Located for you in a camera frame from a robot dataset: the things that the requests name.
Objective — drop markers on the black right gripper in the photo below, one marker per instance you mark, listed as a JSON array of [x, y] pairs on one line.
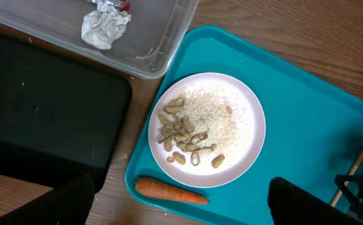
[[291, 205]]

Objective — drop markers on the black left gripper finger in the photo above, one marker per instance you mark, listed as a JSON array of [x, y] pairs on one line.
[[68, 204]]

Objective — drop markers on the pink dinner plate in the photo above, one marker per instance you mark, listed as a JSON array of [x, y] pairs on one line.
[[252, 138]]

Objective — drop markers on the orange carrot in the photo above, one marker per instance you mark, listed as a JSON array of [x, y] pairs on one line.
[[153, 188]]

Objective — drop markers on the wooden chopstick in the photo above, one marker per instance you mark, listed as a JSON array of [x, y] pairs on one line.
[[352, 171]]

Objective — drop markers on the pile of rice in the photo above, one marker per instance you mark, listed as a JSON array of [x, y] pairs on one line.
[[216, 112]]

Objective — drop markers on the pile of peanut shells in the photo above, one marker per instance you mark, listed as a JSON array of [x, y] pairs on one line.
[[176, 136]]

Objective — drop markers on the white tissue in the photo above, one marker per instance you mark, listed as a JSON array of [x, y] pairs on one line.
[[101, 29]]

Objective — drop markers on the red foil snack wrapper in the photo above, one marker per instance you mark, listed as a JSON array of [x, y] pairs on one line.
[[110, 5]]

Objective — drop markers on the teal serving tray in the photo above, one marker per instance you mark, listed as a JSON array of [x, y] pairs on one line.
[[314, 130]]

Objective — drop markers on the black tray bin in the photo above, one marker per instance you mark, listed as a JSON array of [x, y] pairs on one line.
[[58, 119]]

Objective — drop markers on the clear plastic bin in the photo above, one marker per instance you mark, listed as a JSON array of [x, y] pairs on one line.
[[146, 48]]

